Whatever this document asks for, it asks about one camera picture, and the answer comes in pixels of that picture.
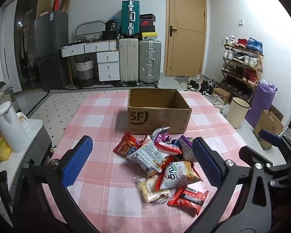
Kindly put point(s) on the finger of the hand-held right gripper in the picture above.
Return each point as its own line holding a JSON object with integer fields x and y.
{"x": 269, "y": 136}
{"x": 247, "y": 154}

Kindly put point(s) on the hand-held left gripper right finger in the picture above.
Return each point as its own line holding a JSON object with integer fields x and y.
{"x": 206, "y": 160}

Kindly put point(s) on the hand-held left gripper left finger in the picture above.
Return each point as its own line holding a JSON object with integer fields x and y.
{"x": 77, "y": 160}

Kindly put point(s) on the white noodle snack bag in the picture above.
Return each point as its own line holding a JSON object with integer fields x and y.
{"x": 179, "y": 174}

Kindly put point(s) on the blue snack packet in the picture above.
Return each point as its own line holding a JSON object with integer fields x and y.
{"x": 175, "y": 142}

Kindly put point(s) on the red white small packet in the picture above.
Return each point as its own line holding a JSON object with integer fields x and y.
{"x": 167, "y": 147}

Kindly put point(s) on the red chip bag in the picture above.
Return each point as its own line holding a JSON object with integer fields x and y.
{"x": 126, "y": 146}

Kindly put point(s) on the silver purple snack packet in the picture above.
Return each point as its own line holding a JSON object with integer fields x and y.
{"x": 160, "y": 134}

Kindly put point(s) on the large silver snack bag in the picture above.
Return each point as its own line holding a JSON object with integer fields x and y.
{"x": 148, "y": 155}

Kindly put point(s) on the cardboard box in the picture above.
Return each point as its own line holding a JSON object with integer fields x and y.
{"x": 157, "y": 119}

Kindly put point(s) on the cream cookie packet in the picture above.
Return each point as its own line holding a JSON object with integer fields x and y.
{"x": 149, "y": 189}

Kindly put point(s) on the brown paper bag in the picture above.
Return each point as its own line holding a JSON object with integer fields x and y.
{"x": 266, "y": 126}

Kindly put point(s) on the purple bag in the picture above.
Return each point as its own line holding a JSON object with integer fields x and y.
{"x": 260, "y": 104}

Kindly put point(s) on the cream waste bin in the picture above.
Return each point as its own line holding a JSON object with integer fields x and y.
{"x": 237, "y": 112}

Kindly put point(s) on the pink checked tablecloth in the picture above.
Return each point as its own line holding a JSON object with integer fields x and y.
{"x": 99, "y": 126}

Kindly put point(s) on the white side cabinet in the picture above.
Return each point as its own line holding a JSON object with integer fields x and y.
{"x": 31, "y": 148}

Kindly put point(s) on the small brown carton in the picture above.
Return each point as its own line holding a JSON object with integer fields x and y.
{"x": 220, "y": 94}

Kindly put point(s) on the small white cup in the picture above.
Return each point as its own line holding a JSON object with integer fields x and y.
{"x": 23, "y": 121}

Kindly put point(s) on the wooden shoe rack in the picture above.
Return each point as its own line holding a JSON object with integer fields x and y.
{"x": 235, "y": 77}

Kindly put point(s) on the scattered loose shoes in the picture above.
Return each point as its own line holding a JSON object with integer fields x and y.
{"x": 206, "y": 88}

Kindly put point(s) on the white electric kettle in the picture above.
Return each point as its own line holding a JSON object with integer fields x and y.
{"x": 8, "y": 128}

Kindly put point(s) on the rows of stored sneakers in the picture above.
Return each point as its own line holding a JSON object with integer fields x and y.
{"x": 249, "y": 60}

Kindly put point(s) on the grey white laundry basket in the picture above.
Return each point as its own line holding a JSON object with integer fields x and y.
{"x": 84, "y": 72}

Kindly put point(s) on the beige suitcase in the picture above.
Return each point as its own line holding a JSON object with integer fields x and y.
{"x": 128, "y": 60}

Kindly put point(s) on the dark grey fridge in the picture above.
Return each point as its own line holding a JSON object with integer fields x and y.
{"x": 51, "y": 51}

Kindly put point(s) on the silver suitcase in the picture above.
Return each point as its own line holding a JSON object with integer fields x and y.
{"x": 149, "y": 62}

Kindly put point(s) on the white desk with drawers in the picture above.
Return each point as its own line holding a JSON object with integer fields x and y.
{"x": 92, "y": 47}

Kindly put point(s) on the black storage box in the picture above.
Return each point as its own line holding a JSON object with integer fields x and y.
{"x": 109, "y": 35}

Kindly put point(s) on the dark glass wardrobe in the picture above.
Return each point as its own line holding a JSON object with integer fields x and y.
{"x": 26, "y": 41}

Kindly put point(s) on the white curtain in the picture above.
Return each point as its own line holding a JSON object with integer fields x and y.
{"x": 0, "y": 53}

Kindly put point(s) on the wooden door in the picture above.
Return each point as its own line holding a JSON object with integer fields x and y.
{"x": 186, "y": 29}

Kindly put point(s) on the arched mirror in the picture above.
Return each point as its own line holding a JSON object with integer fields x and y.
{"x": 89, "y": 28}

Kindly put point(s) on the black yellow shoe box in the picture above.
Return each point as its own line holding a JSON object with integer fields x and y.
{"x": 149, "y": 36}

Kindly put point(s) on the teal suitcase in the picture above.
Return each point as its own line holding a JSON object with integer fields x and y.
{"x": 130, "y": 17}

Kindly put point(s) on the black red shoe box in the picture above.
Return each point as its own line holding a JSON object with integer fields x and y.
{"x": 147, "y": 17}

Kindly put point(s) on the folded brown cardboard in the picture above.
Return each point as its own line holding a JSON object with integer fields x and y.
{"x": 66, "y": 4}

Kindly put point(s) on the red flat box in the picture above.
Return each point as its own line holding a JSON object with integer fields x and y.
{"x": 56, "y": 4}

